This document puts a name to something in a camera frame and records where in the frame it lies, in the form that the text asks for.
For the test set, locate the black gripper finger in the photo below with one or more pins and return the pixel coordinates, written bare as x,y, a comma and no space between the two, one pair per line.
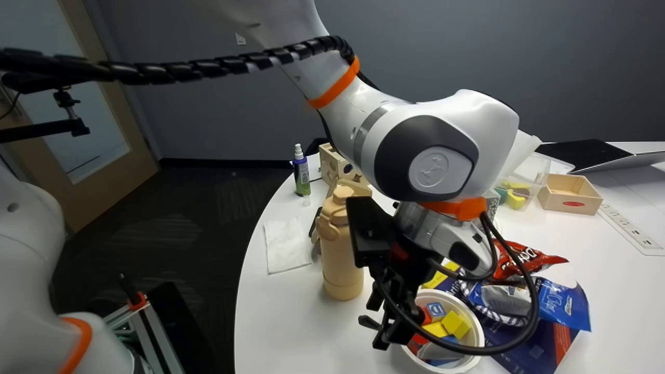
383,297
407,314

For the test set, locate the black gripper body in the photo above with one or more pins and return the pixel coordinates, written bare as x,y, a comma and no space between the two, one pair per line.
405,271

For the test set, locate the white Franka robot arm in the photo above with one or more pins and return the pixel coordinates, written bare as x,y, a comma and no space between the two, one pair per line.
428,138

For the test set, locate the white bowl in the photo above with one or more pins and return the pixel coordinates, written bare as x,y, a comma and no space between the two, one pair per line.
469,349

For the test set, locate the yellow toy block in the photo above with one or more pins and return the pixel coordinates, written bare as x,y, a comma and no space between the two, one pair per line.
455,325
435,330

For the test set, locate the beige water bottle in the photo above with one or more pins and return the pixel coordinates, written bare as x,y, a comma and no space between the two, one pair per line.
338,261

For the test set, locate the white paper napkin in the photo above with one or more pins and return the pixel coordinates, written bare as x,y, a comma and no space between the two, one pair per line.
286,241

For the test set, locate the orange chip bag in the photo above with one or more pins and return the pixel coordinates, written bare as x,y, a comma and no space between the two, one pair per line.
530,259

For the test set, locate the wooden shape sorter box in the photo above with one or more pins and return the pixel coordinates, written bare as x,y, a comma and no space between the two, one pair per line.
333,164

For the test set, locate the clear plastic container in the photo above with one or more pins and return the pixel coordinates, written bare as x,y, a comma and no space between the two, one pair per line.
517,197

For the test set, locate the blue spray bottle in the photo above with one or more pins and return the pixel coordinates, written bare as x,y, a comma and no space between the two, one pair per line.
300,172

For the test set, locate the blue snack bag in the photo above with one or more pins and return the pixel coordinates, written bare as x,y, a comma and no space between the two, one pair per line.
561,304

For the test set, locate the white plastic bag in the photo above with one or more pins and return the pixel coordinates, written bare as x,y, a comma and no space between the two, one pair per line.
529,148

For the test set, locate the wooden tray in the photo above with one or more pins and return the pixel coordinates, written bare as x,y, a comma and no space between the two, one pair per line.
569,197

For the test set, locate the black robot cart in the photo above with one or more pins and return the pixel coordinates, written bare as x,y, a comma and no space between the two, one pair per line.
176,317

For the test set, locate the black laptop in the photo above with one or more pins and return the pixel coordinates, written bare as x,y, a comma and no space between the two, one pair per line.
585,151

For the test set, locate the white ruler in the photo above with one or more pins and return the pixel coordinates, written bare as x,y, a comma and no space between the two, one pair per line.
630,224

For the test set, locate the wooden framed glass door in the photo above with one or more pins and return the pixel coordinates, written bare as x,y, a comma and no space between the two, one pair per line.
105,172

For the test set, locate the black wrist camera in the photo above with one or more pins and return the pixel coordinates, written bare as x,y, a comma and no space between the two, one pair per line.
365,231

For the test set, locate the aluminium profile base frame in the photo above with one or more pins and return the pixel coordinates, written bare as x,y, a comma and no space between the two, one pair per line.
147,338

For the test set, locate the red topped black post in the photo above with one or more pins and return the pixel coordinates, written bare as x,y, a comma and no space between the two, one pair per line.
136,293

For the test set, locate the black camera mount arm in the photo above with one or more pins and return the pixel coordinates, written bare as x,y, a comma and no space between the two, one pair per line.
41,129

